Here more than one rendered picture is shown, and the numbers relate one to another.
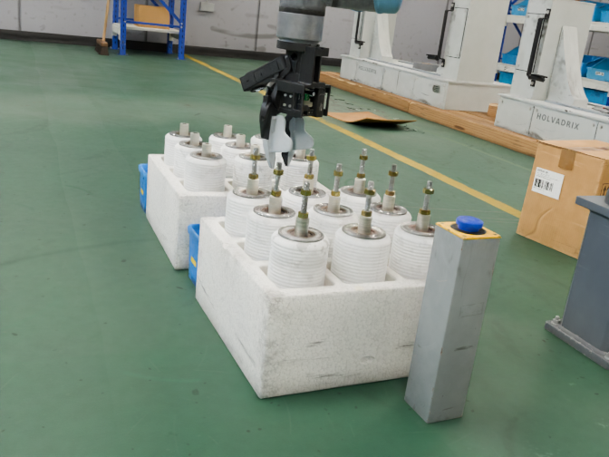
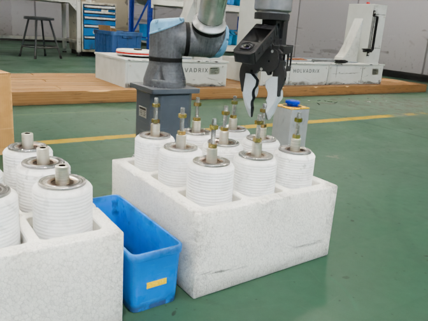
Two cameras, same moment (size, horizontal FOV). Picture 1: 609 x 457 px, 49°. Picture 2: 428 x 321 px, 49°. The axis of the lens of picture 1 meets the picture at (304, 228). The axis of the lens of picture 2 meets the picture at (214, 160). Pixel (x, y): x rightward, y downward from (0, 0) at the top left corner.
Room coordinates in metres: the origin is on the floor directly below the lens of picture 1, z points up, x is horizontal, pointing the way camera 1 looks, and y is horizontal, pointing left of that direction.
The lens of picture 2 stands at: (1.40, 1.00, 0.52)
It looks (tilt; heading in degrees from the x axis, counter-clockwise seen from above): 16 degrees down; 260
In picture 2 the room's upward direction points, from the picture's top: 4 degrees clockwise
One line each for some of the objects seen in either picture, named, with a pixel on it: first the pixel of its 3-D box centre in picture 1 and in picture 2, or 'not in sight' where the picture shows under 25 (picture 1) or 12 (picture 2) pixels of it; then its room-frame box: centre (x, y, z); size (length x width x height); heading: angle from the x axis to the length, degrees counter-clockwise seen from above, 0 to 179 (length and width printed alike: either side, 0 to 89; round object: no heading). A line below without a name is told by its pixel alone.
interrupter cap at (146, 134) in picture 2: (358, 191); (155, 135); (1.34, -0.10, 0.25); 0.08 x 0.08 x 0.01
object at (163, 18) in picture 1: (151, 16); not in sight; (6.78, 1.73, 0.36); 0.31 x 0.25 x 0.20; 114
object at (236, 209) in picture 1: (247, 237); (208, 203); (1.24, 0.11, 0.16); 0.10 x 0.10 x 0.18
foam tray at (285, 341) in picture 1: (323, 290); (218, 206); (1.19, -0.05, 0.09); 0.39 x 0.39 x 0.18; 26
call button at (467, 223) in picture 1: (468, 225); (292, 104); (0.96, -0.24, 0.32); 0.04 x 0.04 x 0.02
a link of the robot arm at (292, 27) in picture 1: (301, 29); (271, 2); (1.13, 0.04, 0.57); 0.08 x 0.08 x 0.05
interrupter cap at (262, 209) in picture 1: (274, 211); (255, 155); (1.13, 0.06, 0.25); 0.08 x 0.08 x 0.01
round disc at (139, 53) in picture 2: not in sight; (137, 52); (1.37, -2.44, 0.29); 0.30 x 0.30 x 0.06
